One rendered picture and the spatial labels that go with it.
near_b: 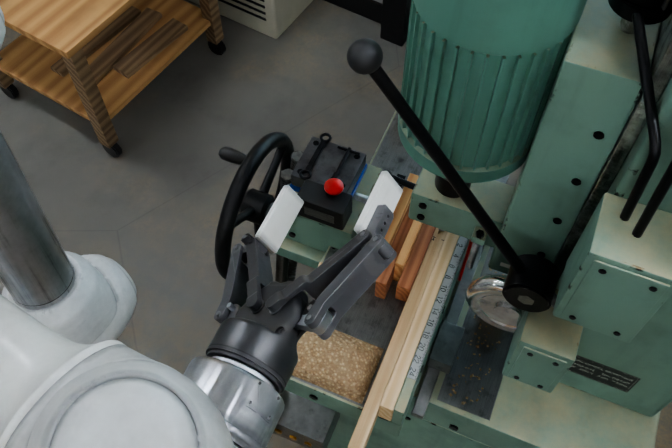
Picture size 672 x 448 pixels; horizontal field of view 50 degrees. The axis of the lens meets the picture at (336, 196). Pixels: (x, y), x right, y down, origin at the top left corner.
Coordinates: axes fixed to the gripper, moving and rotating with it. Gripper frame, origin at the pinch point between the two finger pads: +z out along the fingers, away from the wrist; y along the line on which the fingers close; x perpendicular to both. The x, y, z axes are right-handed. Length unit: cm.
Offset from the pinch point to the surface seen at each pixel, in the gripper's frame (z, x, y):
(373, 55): 9.5, 8.6, 6.4
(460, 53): 16.0, 2.0, 10.1
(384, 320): 7.9, -36.2, -22.6
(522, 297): 7.7, -29.1, 4.5
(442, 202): 20.7, -24.8, -10.0
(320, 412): -1, -54, -46
